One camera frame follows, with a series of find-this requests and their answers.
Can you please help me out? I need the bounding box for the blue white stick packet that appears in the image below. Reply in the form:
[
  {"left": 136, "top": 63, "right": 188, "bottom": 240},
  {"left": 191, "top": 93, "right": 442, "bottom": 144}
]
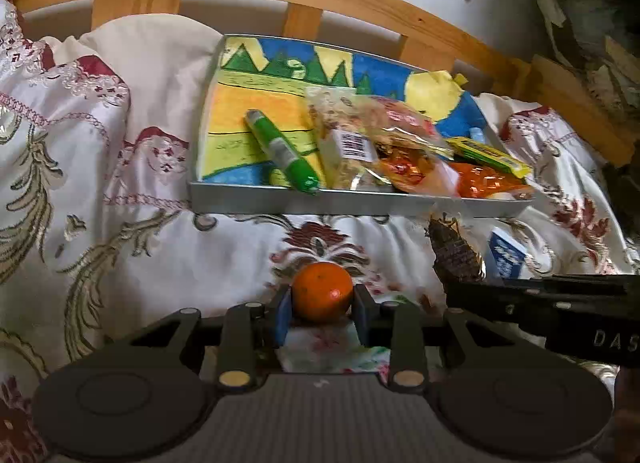
[{"left": 485, "top": 228, "right": 527, "bottom": 279}]

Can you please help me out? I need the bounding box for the dark dried meat packet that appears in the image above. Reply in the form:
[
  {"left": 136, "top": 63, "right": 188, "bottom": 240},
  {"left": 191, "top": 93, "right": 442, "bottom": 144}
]
[{"left": 426, "top": 214, "right": 484, "bottom": 287}]

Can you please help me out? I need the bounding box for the orange spicy tofu packet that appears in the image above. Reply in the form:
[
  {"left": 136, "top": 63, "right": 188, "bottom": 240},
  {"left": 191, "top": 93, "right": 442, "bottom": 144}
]
[{"left": 414, "top": 159, "right": 536, "bottom": 202}]

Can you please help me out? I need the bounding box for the yellow snack bar packet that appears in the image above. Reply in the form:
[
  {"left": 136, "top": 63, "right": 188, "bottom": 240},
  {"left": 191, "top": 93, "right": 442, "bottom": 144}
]
[{"left": 446, "top": 137, "right": 533, "bottom": 179}]

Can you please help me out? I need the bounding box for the orange mandarin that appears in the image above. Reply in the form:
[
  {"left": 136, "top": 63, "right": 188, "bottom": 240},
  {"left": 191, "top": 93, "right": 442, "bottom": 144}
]
[{"left": 292, "top": 261, "right": 354, "bottom": 324}]

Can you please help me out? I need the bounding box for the clear rice cracker bag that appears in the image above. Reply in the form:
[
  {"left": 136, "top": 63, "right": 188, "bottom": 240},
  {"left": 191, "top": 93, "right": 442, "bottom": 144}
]
[{"left": 355, "top": 94, "right": 454, "bottom": 160}]

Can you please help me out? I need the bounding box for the mixed nuts clear bag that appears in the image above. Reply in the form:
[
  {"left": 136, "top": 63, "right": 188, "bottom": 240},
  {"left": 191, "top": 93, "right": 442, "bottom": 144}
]
[{"left": 305, "top": 86, "right": 393, "bottom": 192}]

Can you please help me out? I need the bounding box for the green sausage stick packet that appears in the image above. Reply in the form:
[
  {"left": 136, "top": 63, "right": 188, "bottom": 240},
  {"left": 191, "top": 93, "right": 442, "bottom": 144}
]
[{"left": 245, "top": 108, "right": 320, "bottom": 194}]

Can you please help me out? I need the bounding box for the brown orange snack packet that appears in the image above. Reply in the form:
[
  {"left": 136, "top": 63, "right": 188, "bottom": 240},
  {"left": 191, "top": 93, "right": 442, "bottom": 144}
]
[{"left": 375, "top": 143, "right": 434, "bottom": 194}]

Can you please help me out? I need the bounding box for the floral satin bed cover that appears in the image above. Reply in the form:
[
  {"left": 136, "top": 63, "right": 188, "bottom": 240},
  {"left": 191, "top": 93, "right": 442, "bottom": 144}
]
[{"left": 1, "top": 0, "right": 639, "bottom": 462}]

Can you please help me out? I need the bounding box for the grey metal tray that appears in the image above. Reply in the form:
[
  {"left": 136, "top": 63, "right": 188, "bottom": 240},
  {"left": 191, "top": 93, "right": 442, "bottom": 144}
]
[{"left": 188, "top": 32, "right": 536, "bottom": 220}]

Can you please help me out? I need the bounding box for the floral curtain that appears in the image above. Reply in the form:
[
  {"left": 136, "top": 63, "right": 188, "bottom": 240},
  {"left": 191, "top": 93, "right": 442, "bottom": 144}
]
[{"left": 537, "top": 0, "right": 639, "bottom": 119}]

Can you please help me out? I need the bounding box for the white pillow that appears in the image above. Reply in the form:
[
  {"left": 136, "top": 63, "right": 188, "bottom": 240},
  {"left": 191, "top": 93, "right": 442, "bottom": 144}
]
[{"left": 43, "top": 13, "right": 222, "bottom": 149}]

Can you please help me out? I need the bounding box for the wooden bed frame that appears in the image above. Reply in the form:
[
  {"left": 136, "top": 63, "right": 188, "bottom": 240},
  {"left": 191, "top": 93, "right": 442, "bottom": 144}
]
[{"left": 15, "top": 0, "right": 639, "bottom": 166}]

